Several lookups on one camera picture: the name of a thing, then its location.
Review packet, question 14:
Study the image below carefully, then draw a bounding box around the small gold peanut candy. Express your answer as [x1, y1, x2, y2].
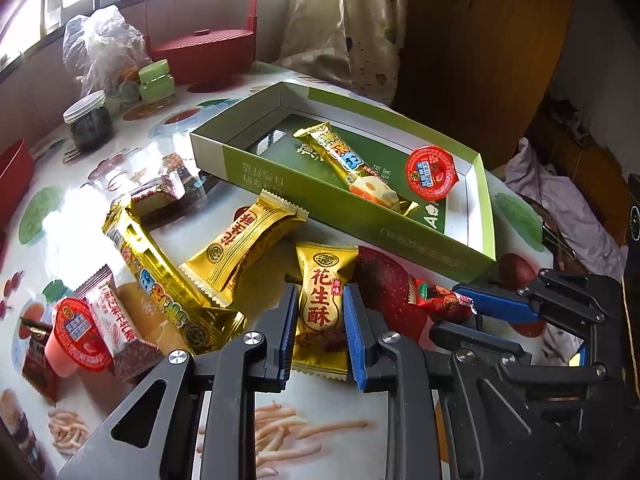
[292, 242, 358, 380]

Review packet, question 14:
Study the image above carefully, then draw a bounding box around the white red nougat packet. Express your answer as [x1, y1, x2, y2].
[74, 266, 163, 380]

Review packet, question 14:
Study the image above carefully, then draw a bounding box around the small red snack packet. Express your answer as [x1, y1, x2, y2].
[409, 276, 474, 322]

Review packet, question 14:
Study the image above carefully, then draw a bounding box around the long gold bar back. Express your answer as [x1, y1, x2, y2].
[102, 195, 246, 354]

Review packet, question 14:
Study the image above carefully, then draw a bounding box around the long gold bar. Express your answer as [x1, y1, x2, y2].
[293, 122, 419, 217]
[102, 195, 246, 354]

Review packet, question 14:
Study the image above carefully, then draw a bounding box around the pink jelly cup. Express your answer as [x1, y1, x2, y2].
[44, 297, 112, 378]
[405, 145, 459, 202]

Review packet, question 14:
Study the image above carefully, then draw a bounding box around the gold peanut candy pack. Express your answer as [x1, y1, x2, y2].
[179, 190, 309, 308]

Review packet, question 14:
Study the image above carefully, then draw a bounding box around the long gold bar front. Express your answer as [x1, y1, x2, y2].
[293, 122, 419, 217]

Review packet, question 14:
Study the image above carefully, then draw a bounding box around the dark red snack packet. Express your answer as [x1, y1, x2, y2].
[21, 316, 58, 405]

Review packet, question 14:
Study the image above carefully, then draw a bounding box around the pile of clothes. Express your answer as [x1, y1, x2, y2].
[502, 136, 629, 366]

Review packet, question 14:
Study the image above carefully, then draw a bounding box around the green white cardboard tray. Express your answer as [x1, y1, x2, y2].
[191, 81, 497, 282]

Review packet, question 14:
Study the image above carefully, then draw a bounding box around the red oval bowl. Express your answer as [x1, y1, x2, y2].
[0, 139, 34, 229]

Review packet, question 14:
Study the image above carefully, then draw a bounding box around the dark glass jar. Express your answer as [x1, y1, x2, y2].
[63, 90, 114, 154]

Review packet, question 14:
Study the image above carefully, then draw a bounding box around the beige patterned curtain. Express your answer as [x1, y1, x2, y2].
[278, 0, 408, 105]

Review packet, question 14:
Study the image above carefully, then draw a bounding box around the green jar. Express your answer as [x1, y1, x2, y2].
[138, 60, 175, 104]

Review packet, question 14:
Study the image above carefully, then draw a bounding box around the clear plastic bag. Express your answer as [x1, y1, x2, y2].
[62, 6, 151, 107]

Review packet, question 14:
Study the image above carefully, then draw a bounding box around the red basket with handle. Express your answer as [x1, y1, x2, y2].
[144, 0, 258, 84]

